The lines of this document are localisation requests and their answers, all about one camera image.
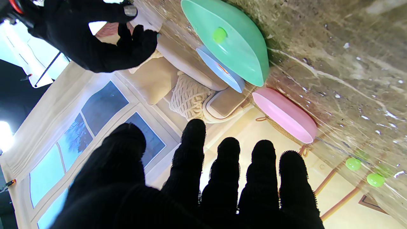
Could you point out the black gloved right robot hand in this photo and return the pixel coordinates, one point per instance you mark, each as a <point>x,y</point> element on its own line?
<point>79,38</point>

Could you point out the bright studio light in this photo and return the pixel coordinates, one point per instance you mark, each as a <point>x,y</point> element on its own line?
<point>5,136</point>

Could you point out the green square plastic dish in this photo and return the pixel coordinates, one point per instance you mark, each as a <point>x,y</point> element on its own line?
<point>244,47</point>

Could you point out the orange black spring clamp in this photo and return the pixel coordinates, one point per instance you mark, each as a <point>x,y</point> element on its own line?
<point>8,184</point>

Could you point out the beige sofa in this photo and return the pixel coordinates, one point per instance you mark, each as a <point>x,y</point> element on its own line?
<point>152,79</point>

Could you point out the pink square plastic dish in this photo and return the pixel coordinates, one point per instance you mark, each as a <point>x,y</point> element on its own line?
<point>286,114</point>

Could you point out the pink cushion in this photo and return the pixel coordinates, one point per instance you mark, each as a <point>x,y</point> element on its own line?
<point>109,29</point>

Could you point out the woven basket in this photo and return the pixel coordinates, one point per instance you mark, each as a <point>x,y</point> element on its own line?
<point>279,130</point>

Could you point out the black light stand pole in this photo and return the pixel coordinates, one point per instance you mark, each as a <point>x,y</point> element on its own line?
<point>47,69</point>

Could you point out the white framed window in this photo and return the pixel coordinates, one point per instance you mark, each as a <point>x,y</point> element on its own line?
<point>101,105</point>

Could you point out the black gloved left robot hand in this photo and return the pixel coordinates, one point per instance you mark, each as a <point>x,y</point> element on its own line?
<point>127,197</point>

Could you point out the white softbox panel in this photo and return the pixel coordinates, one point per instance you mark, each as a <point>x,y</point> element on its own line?
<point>19,54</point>

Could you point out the blue square plastic dish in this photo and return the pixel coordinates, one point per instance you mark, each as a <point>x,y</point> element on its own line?
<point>222,76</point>

